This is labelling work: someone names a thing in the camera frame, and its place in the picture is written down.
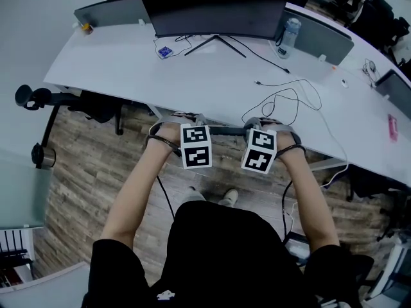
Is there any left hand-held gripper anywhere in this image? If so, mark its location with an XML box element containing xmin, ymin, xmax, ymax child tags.
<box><xmin>148</xmin><ymin>113</ymin><xmax>213</xmax><ymax>170</ymax></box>

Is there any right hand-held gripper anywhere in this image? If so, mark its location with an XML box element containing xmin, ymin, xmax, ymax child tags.
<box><xmin>240</xmin><ymin>117</ymin><xmax>302</xmax><ymax>175</ymax></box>

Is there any black keyboard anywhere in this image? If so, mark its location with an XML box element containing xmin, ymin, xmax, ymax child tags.
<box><xmin>207</xmin><ymin>125</ymin><xmax>249</xmax><ymax>138</ymax></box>

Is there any person's right forearm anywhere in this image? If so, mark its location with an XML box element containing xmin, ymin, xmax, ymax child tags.
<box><xmin>275</xmin><ymin>146</ymin><xmax>341</xmax><ymax>253</ymax></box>

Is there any person's left forearm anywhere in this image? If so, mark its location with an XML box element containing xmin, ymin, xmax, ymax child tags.
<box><xmin>101</xmin><ymin>136</ymin><xmax>180</xmax><ymax>250</ymax></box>

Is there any person's left hand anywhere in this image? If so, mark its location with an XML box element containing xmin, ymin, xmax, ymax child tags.
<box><xmin>159</xmin><ymin>123</ymin><xmax>182</xmax><ymax>148</ymax></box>

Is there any person's right hand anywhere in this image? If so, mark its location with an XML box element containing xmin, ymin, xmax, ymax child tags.
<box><xmin>275</xmin><ymin>132</ymin><xmax>295</xmax><ymax>155</ymax></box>

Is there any person's left shoe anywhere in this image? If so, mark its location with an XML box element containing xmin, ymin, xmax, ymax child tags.
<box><xmin>182</xmin><ymin>186</ymin><xmax>206</xmax><ymax>203</ymax></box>

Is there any person's shoe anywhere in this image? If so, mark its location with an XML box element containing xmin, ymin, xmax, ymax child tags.
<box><xmin>182</xmin><ymin>186</ymin><xmax>206</xmax><ymax>203</ymax></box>
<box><xmin>218</xmin><ymin>188</ymin><xmax>239</xmax><ymax>208</ymax></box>

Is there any black monitor stand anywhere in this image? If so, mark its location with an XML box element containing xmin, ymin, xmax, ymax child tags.
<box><xmin>184</xmin><ymin>34</ymin><xmax>247</xmax><ymax>58</ymax></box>

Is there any person's right shoe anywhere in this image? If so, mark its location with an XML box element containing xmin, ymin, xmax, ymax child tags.
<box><xmin>218</xmin><ymin>188</ymin><xmax>239</xmax><ymax>208</ymax></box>

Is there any clear water bottle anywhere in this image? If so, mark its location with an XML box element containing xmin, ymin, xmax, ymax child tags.
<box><xmin>275</xmin><ymin>17</ymin><xmax>302</xmax><ymax>59</ymax></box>

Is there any grey desk divider panel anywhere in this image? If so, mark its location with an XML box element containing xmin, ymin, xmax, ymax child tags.
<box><xmin>284</xmin><ymin>10</ymin><xmax>355</xmax><ymax>66</ymax></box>
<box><xmin>374</xmin><ymin>69</ymin><xmax>411</xmax><ymax>120</ymax></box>
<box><xmin>73</xmin><ymin>0</ymin><xmax>152</xmax><ymax>28</ymax></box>

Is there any black office chair with headrest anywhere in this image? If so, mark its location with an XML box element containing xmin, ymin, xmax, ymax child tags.
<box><xmin>15</xmin><ymin>84</ymin><xmax>125</xmax><ymax>137</ymax></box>

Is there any black curved monitor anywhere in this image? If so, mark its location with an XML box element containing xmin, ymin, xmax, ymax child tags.
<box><xmin>137</xmin><ymin>0</ymin><xmax>287</xmax><ymax>40</ymax></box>

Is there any person's black shirt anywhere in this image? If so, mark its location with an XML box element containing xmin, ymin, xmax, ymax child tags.
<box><xmin>82</xmin><ymin>200</ymin><xmax>375</xmax><ymax>308</ymax></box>

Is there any group of black office chairs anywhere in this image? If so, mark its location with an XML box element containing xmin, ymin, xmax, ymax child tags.
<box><xmin>330</xmin><ymin>0</ymin><xmax>411</xmax><ymax>67</ymax></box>

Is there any frosted glass door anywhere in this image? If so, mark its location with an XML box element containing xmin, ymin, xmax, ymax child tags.
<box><xmin>0</xmin><ymin>149</ymin><xmax>54</xmax><ymax>230</ymax></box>

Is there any dark shelf unit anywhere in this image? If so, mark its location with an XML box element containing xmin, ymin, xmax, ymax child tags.
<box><xmin>0</xmin><ymin>229</ymin><xmax>35</xmax><ymax>282</ymax></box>

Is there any black monitor cable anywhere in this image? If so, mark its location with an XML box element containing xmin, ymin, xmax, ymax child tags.
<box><xmin>231</xmin><ymin>35</ymin><xmax>291</xmax><ymax>74</ymax></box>

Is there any thin black cable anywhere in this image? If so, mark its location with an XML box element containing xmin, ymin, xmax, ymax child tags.
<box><xmin>240</xmin><ymin>78</ymin><xmax>322</xmax><ymax>126</ymax></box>
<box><xmin>153</xmin><ymin>34</ymin><xmax>193</xmax><ymax>59</ymax></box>

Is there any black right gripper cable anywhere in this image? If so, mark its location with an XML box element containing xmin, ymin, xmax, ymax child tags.
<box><xmin>275</xmin><ymin>143</ymin><xmax>306</xmax><ymax>241</ymax></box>

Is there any white cable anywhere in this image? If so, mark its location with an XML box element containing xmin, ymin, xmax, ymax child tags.
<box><xmin>300</xmin><ymin>80</ymin><xmax>349</xmax><ymax>189</ymax></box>

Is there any tangled cable bundle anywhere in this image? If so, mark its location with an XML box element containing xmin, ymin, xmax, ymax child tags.
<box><xmin>362</xmin><ymin>58</ymin><xmax>381</xmax><ymax>88</ymax></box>

